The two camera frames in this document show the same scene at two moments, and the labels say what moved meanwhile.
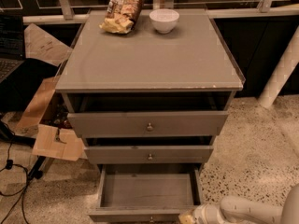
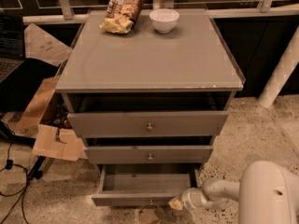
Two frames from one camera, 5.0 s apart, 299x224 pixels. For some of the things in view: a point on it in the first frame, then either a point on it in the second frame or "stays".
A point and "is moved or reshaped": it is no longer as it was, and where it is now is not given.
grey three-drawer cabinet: [148, 101] stays
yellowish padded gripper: [204, 215] -> [189, 198]
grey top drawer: [147, 123] stays
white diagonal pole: [281, 74] stays
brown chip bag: [123, 9] stays
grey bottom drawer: [145, 193] is moved or reshaped
